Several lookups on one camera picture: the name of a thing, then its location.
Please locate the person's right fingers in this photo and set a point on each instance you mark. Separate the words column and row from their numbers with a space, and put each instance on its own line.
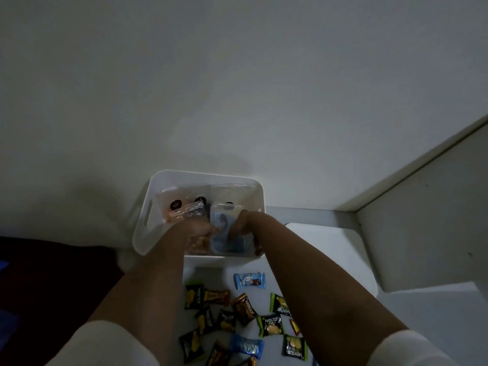
column 239, row 228

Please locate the person's right forearm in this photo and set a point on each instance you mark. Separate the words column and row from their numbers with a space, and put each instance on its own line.
column 316, row 289

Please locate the blue fabric item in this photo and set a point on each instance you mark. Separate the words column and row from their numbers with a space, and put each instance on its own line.
column 7, row 325

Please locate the white cabinet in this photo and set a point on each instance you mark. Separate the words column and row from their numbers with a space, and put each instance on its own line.
column 423, row 221

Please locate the white plastic bin lid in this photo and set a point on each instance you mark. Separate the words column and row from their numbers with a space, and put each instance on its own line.
column 335, row 251

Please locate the dark red cloth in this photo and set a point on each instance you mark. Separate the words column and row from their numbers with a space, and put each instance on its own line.
column 53, row 285

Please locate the white sleeve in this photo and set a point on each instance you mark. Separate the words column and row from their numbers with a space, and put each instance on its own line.
column 99, row 348
column 411, row 350

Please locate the orange clear snack packet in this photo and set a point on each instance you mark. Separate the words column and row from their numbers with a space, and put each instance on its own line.
column 179, row 209

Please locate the white left sleeve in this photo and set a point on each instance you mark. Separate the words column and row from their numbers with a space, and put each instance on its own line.
column 99, row 348

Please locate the light blue candy packet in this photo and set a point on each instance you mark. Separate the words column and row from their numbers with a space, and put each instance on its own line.
column 247, row 345
column 247, row 280

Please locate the blue clear snack packet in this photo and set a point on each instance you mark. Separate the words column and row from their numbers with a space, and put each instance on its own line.
column 223, row 221

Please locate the red yellow candy packet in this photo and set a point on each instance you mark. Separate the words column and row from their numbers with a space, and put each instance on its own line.
column 294, row 327

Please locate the person's right hand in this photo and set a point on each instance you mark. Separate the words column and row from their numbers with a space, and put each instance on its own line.
column 249, row 224

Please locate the person's left fingers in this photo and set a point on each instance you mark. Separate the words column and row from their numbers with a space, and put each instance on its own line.
column 208, row 229

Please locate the green black candy packet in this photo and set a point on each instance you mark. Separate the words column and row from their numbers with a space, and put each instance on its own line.
column 271, row 325
column 293, row 347
column 279, row 304

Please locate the person's left hand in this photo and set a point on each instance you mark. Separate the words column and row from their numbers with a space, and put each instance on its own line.
column 192, row 230

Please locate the white plastic storage bin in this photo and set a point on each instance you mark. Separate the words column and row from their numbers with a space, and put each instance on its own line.
column 143, row 209

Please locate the orange brown candy packet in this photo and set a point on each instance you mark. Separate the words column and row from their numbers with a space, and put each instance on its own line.
column 216, row 297
column 246, row 362
column 244, row 310
column 217, row 354

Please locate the person's left forearm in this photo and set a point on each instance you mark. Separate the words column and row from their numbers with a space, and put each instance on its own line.
column 148, row 278

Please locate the white right sleeve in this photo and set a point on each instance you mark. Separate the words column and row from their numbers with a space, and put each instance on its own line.
column 411, row 350

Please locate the black yellow candy packet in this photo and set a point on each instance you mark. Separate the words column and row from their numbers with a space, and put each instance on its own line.
column 226, row 320
column 190, row 346
column 204, row 320
column 194, row 296

